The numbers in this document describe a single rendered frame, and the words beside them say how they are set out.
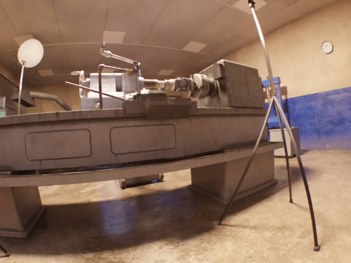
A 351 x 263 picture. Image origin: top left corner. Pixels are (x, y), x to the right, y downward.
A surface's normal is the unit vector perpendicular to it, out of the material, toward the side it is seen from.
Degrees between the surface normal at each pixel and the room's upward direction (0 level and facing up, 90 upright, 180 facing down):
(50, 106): 90
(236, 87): 90
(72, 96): 90
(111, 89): 66
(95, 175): 90
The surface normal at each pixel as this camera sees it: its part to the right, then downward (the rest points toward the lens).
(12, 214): 0.42, -0.04
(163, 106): 0.33, 0.74
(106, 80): 0.39, -0.29
